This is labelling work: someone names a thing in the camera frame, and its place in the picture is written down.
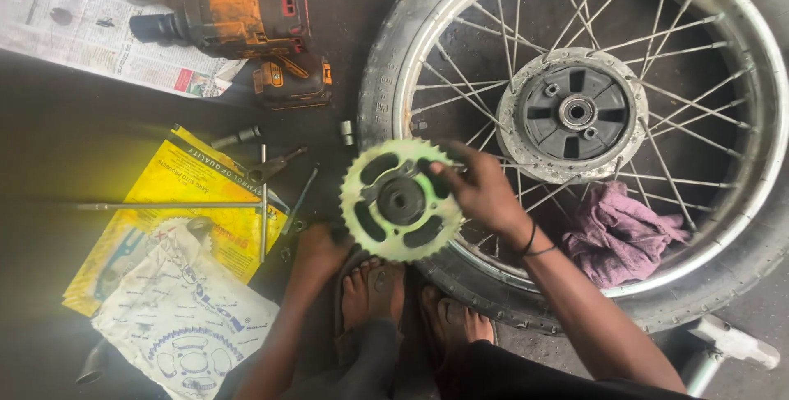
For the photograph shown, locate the person's dark trousers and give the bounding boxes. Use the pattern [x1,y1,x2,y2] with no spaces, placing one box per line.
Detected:
[288,319,699,400]

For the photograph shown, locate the long metal T-handle wrench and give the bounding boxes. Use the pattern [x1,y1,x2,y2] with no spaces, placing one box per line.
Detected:
[76,144,270,264]

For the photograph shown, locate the grey socket extension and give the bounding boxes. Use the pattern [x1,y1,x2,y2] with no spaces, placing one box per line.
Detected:
[210,125,263,151]

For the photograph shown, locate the pink rag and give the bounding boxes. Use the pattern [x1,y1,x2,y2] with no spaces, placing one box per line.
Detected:
[561,181,692,290]

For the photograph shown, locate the dark metal pipe piece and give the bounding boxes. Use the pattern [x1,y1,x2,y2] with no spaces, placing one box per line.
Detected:
[74,338,115,386]

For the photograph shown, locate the person's foot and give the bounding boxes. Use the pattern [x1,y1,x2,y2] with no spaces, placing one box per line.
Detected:
[422,285,496,352]
[341,257,406,333]

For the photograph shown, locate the person's right hand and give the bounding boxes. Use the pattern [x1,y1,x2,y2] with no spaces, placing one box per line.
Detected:
[429,139,535,251]

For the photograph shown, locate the green toothed sprocket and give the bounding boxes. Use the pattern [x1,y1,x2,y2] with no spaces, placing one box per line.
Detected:
[339,138,465,264]

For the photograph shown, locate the white metal stand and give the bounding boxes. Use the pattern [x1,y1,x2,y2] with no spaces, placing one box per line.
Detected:
[681,314,781,398]

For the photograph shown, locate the person's left hand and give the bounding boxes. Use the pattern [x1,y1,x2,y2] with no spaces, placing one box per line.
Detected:
[290,224,354,287]

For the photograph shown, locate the person's right foot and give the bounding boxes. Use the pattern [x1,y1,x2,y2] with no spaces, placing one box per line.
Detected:
[422,285,496,352]

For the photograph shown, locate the newspaper sheet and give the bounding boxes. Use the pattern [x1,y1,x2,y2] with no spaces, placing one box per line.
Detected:
[0,0,279,99]

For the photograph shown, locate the orange cordless impact wrench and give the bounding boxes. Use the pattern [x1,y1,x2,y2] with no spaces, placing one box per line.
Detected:
[129,0,334,110]

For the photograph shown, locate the yellow printed package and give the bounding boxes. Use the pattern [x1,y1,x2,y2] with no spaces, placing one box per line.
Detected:
[62,125,291,318]

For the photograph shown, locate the spoked motorcycle wheel with tyre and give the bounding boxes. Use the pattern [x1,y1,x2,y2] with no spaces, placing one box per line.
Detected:
[357,0,789,337]

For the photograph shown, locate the brown right sandal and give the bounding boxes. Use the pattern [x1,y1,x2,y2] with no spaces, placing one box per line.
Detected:
[418,282,499,353]

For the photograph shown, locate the dark open-end spanner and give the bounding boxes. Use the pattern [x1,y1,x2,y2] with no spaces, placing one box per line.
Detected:
[246,145,309,186]

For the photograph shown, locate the black wrist bands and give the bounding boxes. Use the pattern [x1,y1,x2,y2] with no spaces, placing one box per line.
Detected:
[517,221,559,260]

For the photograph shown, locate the white plastic bag blue print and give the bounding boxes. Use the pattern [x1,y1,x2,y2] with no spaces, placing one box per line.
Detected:
[90,224,282,400]

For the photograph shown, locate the thin metal screwdriver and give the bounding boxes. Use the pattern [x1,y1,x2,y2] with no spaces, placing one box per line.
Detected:
[281,165,321,236]

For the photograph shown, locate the person's left foot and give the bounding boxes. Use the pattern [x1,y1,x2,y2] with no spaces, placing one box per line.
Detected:
[341,257,406,333]

